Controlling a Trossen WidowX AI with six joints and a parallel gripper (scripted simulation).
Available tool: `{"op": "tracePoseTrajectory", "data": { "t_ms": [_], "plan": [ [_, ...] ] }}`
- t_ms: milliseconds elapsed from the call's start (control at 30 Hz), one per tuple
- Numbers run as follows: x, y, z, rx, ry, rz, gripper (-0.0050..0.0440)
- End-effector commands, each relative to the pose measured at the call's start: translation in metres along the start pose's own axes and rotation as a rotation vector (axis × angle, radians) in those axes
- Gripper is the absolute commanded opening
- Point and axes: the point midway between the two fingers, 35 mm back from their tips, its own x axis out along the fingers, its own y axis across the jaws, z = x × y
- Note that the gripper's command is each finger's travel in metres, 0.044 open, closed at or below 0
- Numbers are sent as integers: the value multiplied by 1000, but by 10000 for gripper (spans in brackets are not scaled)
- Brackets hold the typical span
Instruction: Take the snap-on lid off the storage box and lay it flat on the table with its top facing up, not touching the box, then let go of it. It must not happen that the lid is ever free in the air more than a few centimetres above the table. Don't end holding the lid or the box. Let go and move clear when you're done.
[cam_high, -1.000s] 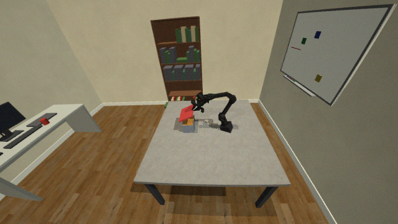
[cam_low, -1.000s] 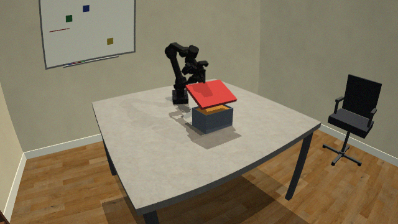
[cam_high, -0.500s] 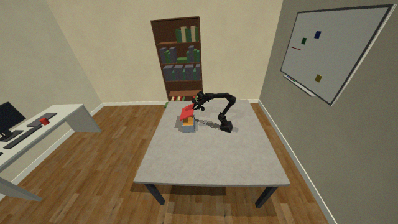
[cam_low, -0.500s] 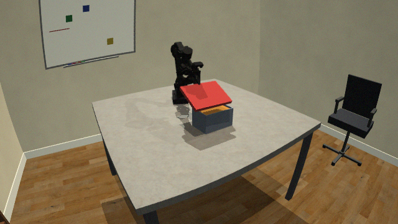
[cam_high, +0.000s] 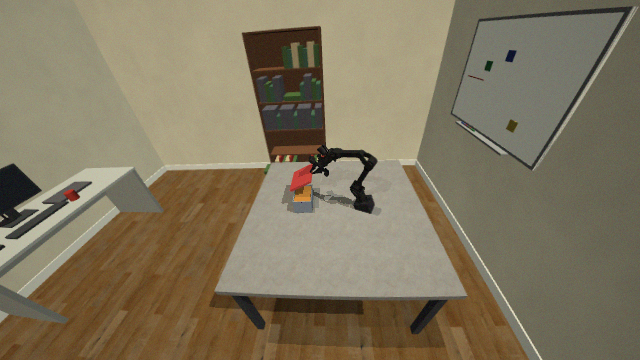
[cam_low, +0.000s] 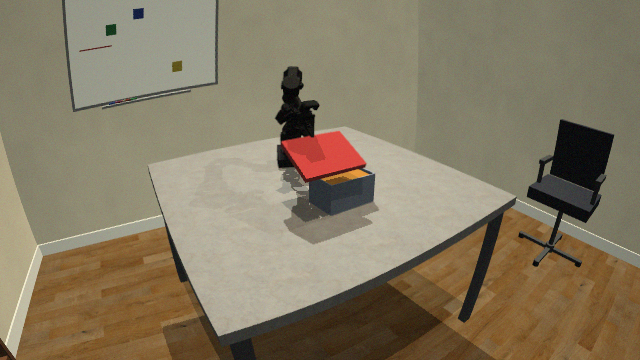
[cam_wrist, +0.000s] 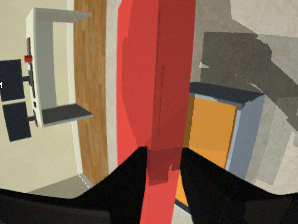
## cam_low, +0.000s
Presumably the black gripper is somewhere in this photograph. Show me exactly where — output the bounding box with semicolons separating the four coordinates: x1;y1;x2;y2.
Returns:
286;100;320;139

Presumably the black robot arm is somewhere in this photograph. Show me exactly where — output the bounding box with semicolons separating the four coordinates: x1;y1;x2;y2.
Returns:
275;66;304;144

